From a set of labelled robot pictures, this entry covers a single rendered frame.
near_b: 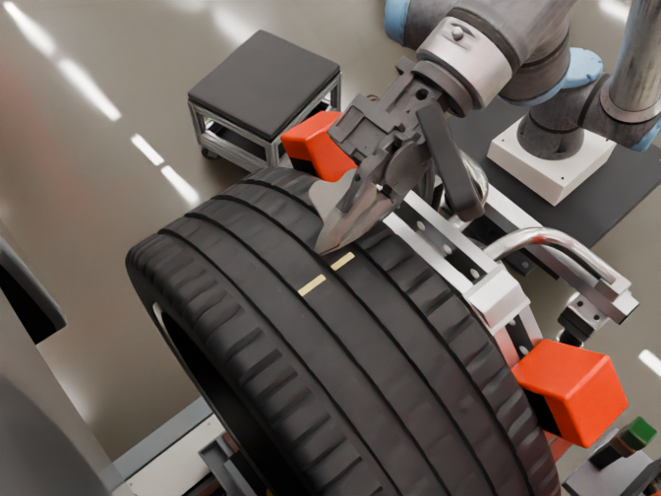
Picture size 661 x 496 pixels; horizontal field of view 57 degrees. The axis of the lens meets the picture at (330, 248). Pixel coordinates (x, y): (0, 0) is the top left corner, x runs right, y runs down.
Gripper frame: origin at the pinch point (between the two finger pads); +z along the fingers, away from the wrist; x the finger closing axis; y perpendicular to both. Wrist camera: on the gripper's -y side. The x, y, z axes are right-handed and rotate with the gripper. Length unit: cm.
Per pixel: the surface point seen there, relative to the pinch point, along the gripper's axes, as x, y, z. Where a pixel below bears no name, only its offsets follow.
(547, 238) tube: -32.2, -7.7, -18.8
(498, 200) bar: -34.9, 2.4, -19.6
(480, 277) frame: -15.4, -9.1, -8.0
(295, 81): -101, 105, -23
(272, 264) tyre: 0.9, 3.4, 5.2
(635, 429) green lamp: -68, -32, -7
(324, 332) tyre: 0.3, -5.7, 6.4
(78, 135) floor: -98, 169, 43
